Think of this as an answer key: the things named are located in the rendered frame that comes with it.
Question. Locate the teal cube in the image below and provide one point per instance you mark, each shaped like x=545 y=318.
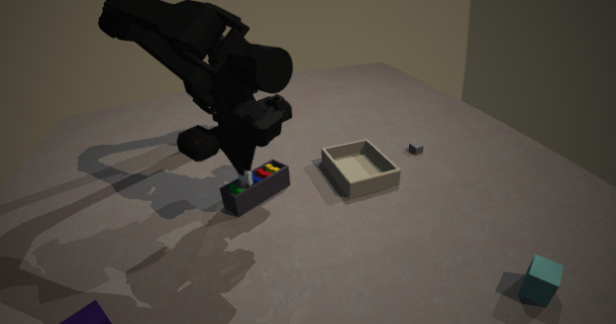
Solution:
x=542 y=280

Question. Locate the blue fuse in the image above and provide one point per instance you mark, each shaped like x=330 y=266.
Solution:
x=256 y=179

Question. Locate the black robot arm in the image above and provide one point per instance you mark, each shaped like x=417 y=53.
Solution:
x=180 y=36

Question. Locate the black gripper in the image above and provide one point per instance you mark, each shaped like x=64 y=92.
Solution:
x=200 y=144

